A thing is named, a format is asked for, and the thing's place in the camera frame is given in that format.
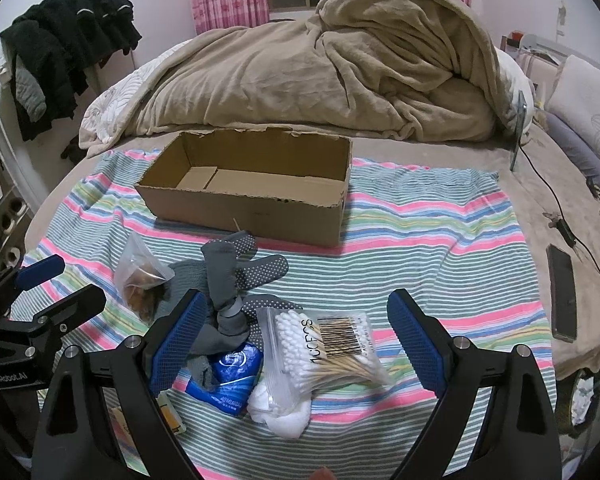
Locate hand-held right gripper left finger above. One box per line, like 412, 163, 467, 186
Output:
31, 289, 209, 480

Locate upright glass panel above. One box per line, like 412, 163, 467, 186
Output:
509, 89, 529, 172

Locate grey padded garment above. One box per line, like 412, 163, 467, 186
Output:
13, 67, 47, 122

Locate black cable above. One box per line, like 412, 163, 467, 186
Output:
519, 144, 600, 292

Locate pile of black clothes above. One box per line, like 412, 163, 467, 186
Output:
0, 0, 144, 144

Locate striped multicolour cloth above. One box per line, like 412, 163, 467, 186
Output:
17, 150, 559, 480

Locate black charger adapter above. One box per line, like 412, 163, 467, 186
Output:
554, 214, 579, 249

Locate lavender grey pillow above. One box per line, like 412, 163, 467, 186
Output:
544, 110, 600, 192

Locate black smartphone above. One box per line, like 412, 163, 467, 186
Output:
545, 243, 580, 344

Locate beige fleece blanket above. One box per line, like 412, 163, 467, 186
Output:
77, 0, 504, 144

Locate clear bag of brown snacks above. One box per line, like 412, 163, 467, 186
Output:
113, 232, 176, 324

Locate cardboard box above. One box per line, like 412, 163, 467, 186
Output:
134, 127, 354, 249

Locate grey metal rack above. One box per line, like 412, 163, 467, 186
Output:
0, 124, 32, 273

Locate clear bag of cotton swabs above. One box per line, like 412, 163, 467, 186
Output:
254, 307, 396, 407

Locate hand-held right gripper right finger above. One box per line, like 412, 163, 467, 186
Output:
387, 288, 563, 480

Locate small yellow packet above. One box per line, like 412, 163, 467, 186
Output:
154, 392, 187, 436

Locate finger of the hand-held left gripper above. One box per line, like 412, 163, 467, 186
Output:
0, 254, 66, 323
0, 284, 107, 357

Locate blue tissue packet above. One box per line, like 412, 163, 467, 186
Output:
184, 342, 265, 416

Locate bed with beige sheet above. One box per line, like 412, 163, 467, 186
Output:
29, 124, 600, 377

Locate white floral pillow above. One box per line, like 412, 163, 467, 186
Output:
545, 54, 600, 181

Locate white floral quilt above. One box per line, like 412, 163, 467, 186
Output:
78, 40, 197, 159

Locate grey dotted knit glove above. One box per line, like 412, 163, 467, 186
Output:
187, 294, 304, 394
166, 232, 289, 312

